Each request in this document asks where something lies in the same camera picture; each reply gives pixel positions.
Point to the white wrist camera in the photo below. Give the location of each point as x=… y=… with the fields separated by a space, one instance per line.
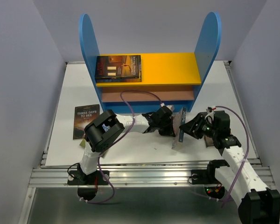
x=210 y=113
x=170 y=107

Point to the floral pink cover book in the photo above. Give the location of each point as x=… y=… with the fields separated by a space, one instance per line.
x=178 y=120

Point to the Edward Tulane brown book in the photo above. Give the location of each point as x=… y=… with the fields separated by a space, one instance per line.
x=118 y=67

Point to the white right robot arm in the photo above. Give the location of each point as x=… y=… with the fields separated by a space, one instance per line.
x=256 y=202

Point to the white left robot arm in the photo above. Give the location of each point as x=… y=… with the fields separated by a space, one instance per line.
x=120 y=125

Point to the aluminium mounting rail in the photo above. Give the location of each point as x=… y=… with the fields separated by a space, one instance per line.
x=125 y=176

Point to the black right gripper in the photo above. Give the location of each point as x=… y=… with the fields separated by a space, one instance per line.
x=191 y=129

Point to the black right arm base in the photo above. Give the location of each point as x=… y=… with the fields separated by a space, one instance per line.
x=213 y=189

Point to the Jane Eyre blue book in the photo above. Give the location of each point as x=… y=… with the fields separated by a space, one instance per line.
x=117 y=80

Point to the Three Days to See book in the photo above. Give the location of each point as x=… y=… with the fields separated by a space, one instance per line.
x=82 y=117

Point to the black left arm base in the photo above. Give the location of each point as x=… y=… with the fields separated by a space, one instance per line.
x=87 y=185

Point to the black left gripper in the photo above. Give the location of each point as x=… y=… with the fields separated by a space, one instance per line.
x=169 y=131

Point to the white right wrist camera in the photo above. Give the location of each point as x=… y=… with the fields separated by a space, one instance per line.
x=210 y=113

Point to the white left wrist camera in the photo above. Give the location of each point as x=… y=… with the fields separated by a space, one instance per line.
x=170 y=107

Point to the Animal Farm book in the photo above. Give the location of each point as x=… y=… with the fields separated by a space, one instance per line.
x=82 y=143

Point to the blue yellow wooden bookshelf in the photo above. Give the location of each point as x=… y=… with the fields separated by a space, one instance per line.
x=174 y=78

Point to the Tale of Two Cities book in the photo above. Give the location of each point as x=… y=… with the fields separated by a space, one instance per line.
x=208 y=141

